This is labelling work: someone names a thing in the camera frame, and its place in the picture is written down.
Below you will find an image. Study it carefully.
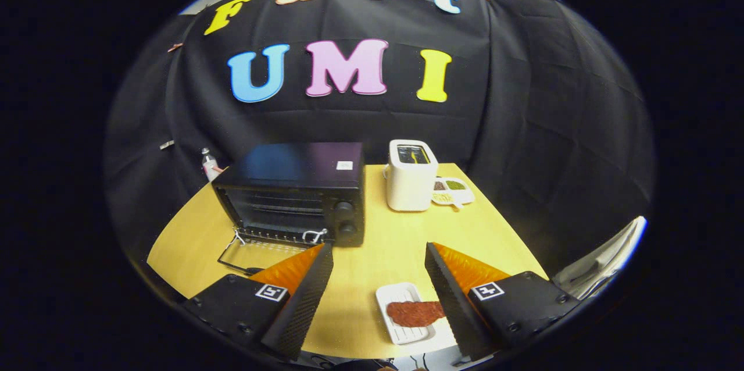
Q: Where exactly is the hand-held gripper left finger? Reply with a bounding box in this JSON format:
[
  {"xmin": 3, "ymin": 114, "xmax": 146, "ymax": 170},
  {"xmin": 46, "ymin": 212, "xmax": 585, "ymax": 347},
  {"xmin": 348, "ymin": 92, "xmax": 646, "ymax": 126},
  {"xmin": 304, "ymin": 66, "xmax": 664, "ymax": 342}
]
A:
[{"xmin": 183, "ymin": 243, "xmax": 335, "ymax": 361}]

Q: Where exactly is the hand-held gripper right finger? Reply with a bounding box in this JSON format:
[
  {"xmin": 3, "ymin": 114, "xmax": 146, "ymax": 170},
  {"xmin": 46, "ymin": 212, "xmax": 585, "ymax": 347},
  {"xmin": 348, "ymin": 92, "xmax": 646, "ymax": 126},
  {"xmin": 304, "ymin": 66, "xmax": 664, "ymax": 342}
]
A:
[{"xmin": 424, "ymin": 242, "xmax": 582, "ymax": 363}]

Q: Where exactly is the red meat slice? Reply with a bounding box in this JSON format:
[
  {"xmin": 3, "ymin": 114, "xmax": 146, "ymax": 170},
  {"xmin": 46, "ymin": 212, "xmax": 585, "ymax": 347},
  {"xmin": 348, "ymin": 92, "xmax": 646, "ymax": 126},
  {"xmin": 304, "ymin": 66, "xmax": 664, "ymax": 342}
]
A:
[{"xmin": 387, "ymin": 300, "xmax": 447, "ymax": 328}]

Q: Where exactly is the black toaster oven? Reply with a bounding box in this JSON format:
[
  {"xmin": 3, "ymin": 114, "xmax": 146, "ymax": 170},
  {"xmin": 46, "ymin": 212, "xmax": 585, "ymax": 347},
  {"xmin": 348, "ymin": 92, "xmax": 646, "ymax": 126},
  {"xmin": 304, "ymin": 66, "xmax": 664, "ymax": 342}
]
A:
[{"xmin": 212, "ymin": 142, "xmax": 366, "ymax": 276}]

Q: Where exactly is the white pop-up toaster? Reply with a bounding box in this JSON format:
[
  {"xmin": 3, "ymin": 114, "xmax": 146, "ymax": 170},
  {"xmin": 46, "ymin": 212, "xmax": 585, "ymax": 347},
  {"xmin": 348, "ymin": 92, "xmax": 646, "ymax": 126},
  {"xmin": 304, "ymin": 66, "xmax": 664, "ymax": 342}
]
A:
[{"xmin": 384, "ymin": 140, "xmax": 438, "ymax": 212}]

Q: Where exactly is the white ribbed tray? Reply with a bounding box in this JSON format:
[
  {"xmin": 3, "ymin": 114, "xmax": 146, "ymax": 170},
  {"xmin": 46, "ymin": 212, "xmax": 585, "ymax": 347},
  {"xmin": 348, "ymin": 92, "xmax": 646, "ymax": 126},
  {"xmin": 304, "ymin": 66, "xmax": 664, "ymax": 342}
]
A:
[{"xmin": 375, "ymin": 282, "xmax": 445, "ymax": 345}]

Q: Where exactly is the white divided condiment dish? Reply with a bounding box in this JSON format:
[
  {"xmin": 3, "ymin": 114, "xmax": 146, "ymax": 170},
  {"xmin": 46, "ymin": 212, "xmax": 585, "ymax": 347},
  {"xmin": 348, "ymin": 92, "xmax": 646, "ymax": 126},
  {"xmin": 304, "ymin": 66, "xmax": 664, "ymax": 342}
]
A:
[{"xmin": 431, "ymin": 177, "xmax": 475, "ymax": 210}]

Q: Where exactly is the pale grey furniture edge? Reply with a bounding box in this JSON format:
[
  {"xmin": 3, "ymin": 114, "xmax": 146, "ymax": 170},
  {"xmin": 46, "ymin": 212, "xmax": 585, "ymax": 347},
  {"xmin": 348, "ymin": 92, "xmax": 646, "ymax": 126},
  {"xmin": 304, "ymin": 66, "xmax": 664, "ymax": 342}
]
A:
[{"xmin": 552, "ymin": 217, "xmax": 647, "ymax": 302}]

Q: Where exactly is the small clear bottle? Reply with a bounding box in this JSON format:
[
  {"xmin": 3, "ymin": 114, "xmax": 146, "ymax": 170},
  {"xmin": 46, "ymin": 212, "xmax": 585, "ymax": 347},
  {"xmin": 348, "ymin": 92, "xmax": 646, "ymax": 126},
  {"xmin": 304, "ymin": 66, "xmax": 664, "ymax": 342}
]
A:
[{"xmin": 201, "ymin": 148, "xmax": 224, "ymax": 181}]

